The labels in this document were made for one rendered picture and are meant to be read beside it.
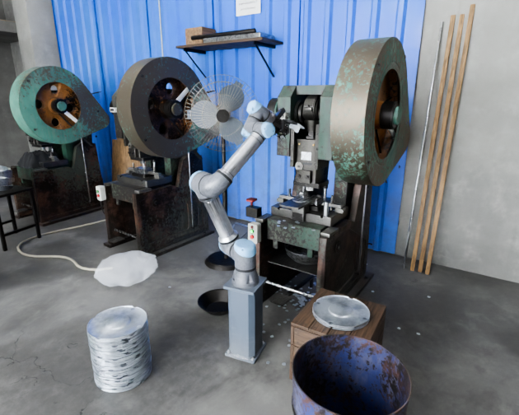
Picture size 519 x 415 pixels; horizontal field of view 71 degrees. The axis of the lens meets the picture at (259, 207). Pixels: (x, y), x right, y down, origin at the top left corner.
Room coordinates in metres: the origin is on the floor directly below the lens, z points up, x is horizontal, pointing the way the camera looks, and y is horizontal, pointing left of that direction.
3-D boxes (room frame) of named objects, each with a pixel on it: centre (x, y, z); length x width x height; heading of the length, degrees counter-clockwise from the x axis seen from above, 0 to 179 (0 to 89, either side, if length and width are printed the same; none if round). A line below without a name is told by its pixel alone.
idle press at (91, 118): (4.60, 2.39, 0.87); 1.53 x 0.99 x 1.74; 149
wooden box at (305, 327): (1.63, -0.42, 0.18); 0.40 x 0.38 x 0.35; 149
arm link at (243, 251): (1.80, 0.08, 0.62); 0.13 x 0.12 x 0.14; 34
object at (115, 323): (1.61, 0.73, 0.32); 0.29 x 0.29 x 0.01
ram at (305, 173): (2.36, -0.32, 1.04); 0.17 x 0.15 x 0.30; 146
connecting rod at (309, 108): (2.39, -0.35, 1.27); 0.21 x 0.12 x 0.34; 146
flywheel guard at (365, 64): (2.29, -0.69, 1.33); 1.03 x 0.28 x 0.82; 146
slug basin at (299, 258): (2.39, -0.35, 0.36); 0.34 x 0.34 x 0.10
